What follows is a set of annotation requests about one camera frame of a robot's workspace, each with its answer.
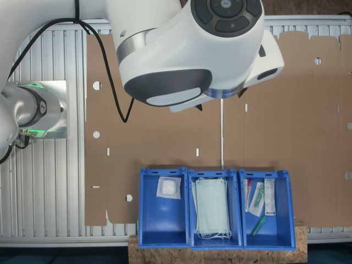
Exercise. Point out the stack of pale face masks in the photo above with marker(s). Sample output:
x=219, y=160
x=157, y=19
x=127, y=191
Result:
x=211, y=206

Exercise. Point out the blue bin holding syringes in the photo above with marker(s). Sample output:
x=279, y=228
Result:
x=280, y=228

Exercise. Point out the loose green syringe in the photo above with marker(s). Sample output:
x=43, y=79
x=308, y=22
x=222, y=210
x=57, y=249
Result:
x=258, y=226

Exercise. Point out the packet with green syringe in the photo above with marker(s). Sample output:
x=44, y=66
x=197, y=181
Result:
x=257, y=199

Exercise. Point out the packet with red-capped tube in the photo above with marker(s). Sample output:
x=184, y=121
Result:
x=248, y=192

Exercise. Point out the long white printed packet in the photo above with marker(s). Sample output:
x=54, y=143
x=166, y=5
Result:
x=270, y=198

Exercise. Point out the brown cardboard sheet with notches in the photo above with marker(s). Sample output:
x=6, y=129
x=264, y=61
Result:
x=288, y=123

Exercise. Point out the chipboard wood slab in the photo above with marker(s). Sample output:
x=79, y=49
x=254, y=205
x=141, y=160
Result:
x=220, y=257

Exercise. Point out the clear packet of white gauze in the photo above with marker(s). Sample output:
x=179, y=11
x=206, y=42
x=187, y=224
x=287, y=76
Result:
x=169, y=188

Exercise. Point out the blue bin holding gauze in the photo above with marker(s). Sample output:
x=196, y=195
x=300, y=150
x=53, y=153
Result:
x=165, y=220

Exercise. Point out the blue bin holding masks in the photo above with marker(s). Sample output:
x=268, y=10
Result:
x=236, y=214

